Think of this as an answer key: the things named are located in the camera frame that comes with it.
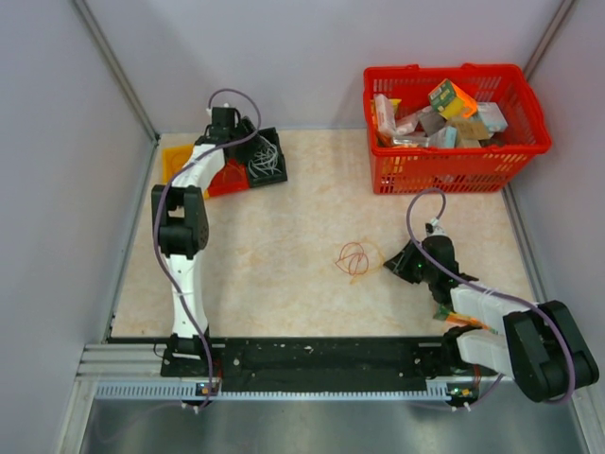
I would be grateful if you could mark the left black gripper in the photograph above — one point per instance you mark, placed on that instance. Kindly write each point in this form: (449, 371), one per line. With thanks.
(247, 153)

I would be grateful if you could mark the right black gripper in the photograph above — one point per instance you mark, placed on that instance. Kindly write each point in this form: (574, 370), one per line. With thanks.
(400, 264)

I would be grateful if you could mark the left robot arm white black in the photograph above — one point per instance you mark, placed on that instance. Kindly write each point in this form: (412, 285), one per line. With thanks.
(181, 229)

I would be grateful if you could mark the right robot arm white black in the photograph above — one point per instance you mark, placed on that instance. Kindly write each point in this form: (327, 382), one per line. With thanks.
(539, 346)

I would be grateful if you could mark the black plastic bin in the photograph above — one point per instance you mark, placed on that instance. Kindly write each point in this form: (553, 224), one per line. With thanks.
(268, 166)

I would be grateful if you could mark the red plastic bin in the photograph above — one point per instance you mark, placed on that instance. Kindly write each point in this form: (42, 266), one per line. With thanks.
(230, 179)

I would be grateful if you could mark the green orange carton on table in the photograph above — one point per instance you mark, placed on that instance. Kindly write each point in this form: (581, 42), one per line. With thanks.
(444, 314)

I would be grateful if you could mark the yellow plastic bin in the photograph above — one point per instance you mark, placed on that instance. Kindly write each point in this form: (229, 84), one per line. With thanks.
(174, 159)

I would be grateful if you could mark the red shopping basket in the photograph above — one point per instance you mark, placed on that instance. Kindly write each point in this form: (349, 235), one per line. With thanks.
(455, 170)

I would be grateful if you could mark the brown cardboard box in basket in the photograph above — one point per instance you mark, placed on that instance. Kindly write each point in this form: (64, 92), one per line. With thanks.
(470, 132)

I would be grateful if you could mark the pink white packet in basket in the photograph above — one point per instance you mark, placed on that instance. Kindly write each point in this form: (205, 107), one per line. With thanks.
(384, 115)

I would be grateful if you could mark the green yellow carton in basket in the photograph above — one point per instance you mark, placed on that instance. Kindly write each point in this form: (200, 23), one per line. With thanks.
(450, 101)

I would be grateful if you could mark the light blue box in basket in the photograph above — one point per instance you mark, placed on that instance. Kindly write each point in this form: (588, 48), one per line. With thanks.
(491, 116)

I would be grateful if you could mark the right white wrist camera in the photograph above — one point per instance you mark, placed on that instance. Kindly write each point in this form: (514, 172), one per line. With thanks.
(434, 228)

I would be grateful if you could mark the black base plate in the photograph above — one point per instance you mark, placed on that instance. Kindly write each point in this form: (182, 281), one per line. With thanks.
(313, 365)

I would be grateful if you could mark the grey slotted cable duct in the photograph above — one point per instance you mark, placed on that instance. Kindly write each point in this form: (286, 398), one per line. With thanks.
(192, 391)

